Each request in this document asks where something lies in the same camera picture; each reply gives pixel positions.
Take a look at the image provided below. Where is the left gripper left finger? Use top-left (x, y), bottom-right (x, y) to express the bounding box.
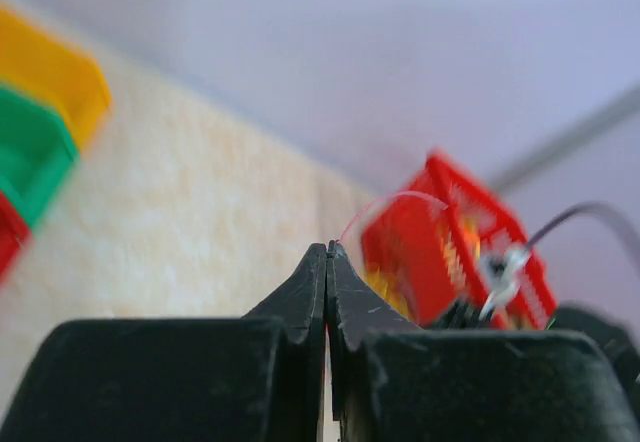
top-left (1, 244), bottom-right (326, 441)

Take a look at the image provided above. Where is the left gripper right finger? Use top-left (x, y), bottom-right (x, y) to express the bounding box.
top-left (325, 242), bottom-right (639, 441)

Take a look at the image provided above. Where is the red thin wire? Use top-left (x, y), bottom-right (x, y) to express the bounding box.
top-left (337, 190), bottom-right (451, 243)

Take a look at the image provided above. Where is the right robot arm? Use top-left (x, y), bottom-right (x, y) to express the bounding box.
top-left (427, 246), bottom-right (639, 394)

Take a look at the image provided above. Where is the red plastic basket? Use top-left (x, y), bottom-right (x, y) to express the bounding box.
top-left (352, 152), bottom-right (527, 326)

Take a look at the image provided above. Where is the red storage bin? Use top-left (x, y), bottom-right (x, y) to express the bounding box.
top-left (0, 192), bottom-right (31, 282)

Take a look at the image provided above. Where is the upper green storage bin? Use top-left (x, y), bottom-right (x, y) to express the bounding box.
top-left (1, 86), bottom-right (78, 228)

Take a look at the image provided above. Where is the yellow storage bin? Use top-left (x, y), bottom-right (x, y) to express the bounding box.
top-left (1, 6), bottom-right (112, 151)

